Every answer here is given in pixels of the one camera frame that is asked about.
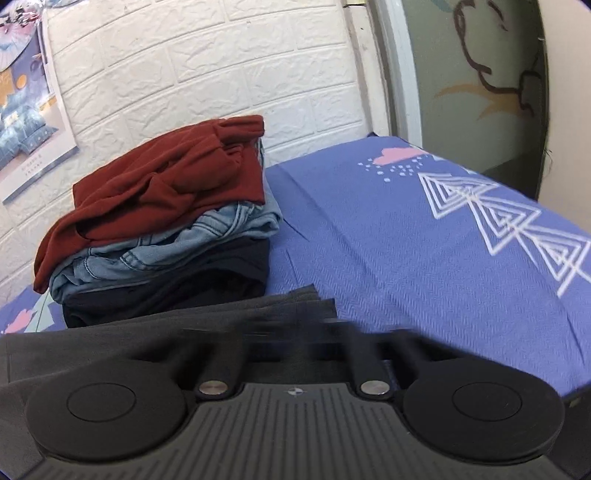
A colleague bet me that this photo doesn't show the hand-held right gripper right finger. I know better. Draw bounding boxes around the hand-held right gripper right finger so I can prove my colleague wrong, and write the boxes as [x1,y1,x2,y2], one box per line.
[344,330,446,398]

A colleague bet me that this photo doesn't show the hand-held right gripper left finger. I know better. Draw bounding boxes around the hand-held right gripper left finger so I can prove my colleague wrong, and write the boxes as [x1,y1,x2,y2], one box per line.
[122,330,242,400]

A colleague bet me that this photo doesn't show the dark grey pants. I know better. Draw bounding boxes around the dark grey pants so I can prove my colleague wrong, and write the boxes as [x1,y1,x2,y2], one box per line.
[0,285,339,402]

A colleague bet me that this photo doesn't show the folded dark navy garment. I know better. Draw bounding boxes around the folded dark navy garment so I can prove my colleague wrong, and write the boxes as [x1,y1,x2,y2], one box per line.
[61,239,271,329]

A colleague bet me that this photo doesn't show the blue printed bed sheet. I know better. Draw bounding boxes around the blue printed bed sheet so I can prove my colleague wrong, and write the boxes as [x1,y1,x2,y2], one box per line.
[0,134,591,402]

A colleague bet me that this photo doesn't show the folded light blue jeans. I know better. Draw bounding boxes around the folded light blue jeans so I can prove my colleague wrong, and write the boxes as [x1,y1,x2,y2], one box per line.
[49,202,282,305]

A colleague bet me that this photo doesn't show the folded red garment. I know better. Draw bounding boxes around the folded red garment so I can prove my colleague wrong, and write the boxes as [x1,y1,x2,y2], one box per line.
[34,115,267,295]

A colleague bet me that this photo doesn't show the white door frame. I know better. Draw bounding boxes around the white door frame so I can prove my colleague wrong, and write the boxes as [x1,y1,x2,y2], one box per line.
[344,0,428,139]

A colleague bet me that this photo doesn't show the wall poster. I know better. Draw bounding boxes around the wall poster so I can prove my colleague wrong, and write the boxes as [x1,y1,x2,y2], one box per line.
[0,21,82,205]

